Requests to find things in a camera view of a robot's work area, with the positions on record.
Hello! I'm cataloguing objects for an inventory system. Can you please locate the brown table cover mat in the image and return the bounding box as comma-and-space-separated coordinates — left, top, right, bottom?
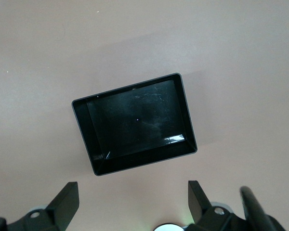
0, 0, 289, 231

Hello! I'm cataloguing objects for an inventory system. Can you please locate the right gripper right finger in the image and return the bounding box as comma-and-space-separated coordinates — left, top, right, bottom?
186, 180, 248, 231

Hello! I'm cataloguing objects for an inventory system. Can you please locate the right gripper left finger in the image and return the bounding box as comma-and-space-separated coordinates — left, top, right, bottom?
4, 181, 80, 231

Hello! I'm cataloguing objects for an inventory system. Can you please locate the black plastic box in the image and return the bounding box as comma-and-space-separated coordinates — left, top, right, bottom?
71, 72, 198, 177

